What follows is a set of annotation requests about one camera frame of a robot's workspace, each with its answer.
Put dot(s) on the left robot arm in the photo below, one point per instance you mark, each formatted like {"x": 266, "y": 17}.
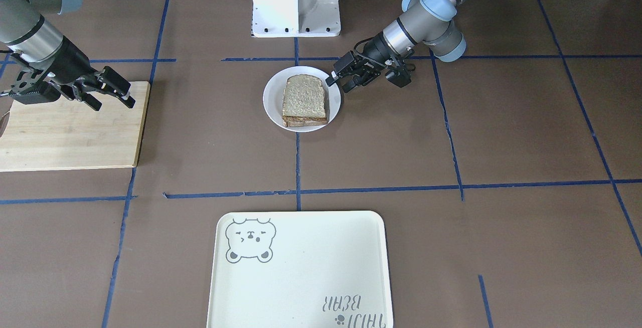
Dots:
{"x": 430, "y": 22}

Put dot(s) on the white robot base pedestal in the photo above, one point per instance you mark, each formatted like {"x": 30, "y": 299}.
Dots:
{"x": 295, "y": 18}

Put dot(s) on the wooden cutting board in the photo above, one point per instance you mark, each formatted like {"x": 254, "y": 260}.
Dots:
{"x": 66, "y": 135}

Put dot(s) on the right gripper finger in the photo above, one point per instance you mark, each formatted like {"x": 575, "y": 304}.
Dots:
{"x": 82, "y": 94}
{"x": 113, "y": 84}

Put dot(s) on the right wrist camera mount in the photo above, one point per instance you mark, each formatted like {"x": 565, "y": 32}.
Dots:
{"x": 31, "y": 86}

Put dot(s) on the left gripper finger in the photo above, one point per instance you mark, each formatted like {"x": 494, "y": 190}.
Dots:
{"x": 357, "y": 78}
{"x": 344, "y": 67}

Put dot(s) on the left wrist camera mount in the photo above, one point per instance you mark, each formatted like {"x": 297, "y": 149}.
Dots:
{"x": 398, "y": 71}

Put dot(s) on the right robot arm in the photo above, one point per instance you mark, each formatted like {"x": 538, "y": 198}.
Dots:
{"x": 26, "y": 31}

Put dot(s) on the cream bear serving tray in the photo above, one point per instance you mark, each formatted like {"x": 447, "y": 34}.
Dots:
{"x": 300, "y": 269}

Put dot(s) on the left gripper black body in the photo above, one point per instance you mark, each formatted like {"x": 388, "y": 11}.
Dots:
{"x": 375, "y": 50}

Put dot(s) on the white round plate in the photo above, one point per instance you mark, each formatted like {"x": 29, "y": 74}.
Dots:
{"x": 273, "y": 96}

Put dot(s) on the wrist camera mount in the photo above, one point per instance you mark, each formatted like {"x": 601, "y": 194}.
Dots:
{"x": 31, "y": 86}
{"x": 398, "y": 71}

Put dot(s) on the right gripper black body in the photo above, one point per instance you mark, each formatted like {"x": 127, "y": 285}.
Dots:
{"x": 70, "y": 64}

